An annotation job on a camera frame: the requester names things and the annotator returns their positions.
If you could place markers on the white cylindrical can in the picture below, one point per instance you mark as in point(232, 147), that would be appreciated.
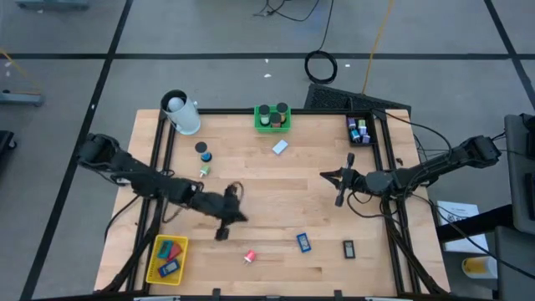
point(184, 115)

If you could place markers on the light green usb charger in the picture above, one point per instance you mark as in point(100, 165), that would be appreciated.
point(205, 170)

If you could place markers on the black plastic basket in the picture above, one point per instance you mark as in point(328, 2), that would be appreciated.
point(372, 125)

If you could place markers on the grey floor base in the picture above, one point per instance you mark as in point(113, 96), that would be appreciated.
point(21, 98)

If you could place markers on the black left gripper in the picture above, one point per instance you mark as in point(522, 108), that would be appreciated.
point(213, 205)

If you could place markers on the orange sand hourglass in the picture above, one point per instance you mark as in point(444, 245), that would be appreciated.
point(282, 110)

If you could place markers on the green usb wall charger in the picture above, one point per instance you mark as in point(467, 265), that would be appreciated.
point(362, 124)

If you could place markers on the grey cabinet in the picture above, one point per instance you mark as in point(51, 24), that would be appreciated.
point(520, 167)

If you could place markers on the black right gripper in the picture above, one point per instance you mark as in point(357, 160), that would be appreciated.
point(372, 182)

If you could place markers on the silver aluminium bar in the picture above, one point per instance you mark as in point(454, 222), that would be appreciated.
point(382, 299)
point(156, 298)

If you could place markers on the pink usb wall charger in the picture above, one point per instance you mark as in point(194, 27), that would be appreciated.
point(249, 256)

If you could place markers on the white eraser block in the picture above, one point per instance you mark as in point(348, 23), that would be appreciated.
point(280, 147)

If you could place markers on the yellow plastic basket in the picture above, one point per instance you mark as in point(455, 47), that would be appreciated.
point(152, 271)

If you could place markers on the black floor mat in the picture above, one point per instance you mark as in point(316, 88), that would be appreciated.
point(359, 102)

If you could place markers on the green plastic basket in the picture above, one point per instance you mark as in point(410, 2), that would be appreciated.
point(261, 129)

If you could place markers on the white paper sheet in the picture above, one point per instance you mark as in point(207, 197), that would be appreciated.
point(460, 217)

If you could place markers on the solid red rectangular box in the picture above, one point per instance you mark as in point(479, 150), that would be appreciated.
point(176, 251)

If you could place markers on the red sand hourglass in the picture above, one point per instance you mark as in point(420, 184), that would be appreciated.
point(275, 120)

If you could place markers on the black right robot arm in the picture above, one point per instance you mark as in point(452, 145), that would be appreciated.
point(439, 167)

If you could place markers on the black digital timer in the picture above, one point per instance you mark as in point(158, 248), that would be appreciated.
point(349, 249)

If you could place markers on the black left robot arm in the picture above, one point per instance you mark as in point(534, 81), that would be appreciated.
point(138, 175)

